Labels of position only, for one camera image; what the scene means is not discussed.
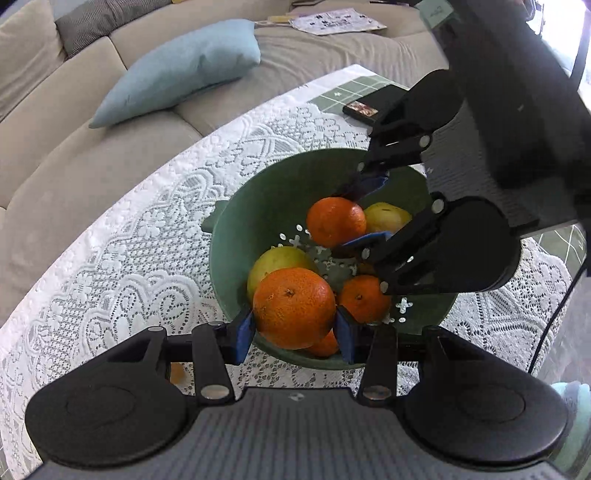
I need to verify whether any beige cushion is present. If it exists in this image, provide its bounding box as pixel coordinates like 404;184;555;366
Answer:
0;4;68;121

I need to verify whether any green bowl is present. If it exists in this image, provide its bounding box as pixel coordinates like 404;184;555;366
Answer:
201;148;458;371

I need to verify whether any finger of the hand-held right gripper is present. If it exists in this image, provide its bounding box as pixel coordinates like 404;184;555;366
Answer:
332;90;435;202
332;194;447;296

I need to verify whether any orange tangerine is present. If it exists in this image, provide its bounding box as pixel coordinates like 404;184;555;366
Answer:
337;274;393;324
307;329;341;357
252;268;337;350
306;197;367;248

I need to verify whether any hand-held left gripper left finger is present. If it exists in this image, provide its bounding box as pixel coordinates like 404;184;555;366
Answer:
108;306;254;405

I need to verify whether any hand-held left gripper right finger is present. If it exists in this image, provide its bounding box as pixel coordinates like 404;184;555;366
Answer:
335;306;485;407

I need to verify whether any grey checked cushion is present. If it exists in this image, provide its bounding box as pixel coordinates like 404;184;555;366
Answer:
54;0;172;60

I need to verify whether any light blue cushion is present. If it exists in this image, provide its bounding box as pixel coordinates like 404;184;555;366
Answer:
89;19;262;129

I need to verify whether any printed paper sheet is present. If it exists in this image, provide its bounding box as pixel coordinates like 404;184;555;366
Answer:
288;9;387;36

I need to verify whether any large yellow-green pear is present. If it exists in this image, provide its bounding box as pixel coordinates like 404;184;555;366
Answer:
247;246;319;303

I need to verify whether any golden yellow pear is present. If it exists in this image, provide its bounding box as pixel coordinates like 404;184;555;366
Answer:
364;202;413;234

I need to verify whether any beige sofa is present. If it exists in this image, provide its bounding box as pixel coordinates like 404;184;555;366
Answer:
0;0;451;324

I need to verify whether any light teal cloth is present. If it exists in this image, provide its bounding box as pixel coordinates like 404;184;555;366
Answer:
551;382;591;480

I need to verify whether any black cable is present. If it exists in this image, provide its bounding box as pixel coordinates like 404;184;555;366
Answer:
526;258;591;374

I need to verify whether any white lace tablecloth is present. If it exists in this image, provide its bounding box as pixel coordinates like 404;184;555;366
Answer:
0;64;578;480

